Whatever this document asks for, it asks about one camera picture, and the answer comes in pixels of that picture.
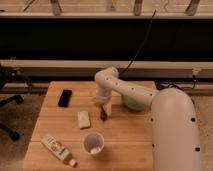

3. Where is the black hanging cable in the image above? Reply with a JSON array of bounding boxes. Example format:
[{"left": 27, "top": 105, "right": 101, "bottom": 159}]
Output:
[{"left": 117, "top": 9, "right": 157, "bottom": 78}]

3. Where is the black cable on floor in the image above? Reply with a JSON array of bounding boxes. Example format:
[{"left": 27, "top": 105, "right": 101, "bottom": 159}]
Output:
[{"left": 156, "top": 75, "right": 198, "bottom": 92}]

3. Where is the white rectangular block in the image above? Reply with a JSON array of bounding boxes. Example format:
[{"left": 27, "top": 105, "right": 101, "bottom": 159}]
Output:
[{"left": 78, "top": 111, "right": 91, "bottom": 129}]

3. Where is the white labelled bottle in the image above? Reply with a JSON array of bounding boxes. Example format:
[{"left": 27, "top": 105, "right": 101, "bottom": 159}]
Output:
[{"left": 41, "top": 134, "right": 77, "bottom": 167}]

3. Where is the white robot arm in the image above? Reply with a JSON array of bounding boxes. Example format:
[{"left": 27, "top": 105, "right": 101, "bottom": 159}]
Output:
[{"left": 94, "top": 67, "right": 203, "bottom": 171}]

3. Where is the black phone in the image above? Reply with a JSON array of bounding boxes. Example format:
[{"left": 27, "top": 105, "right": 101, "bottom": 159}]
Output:
[{"left": 58, "top": 90, "right": 72, "bottom": 107}]

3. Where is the black office chair base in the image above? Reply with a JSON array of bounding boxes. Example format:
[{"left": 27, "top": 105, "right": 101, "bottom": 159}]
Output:
[{"left": 0, "top": 64, "right": 25, "bottom": 142}]

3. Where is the green bowl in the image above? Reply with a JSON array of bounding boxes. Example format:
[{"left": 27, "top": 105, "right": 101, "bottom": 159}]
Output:
[{"left": 122, "top": 95, "right": 145, "bottom": 112}]

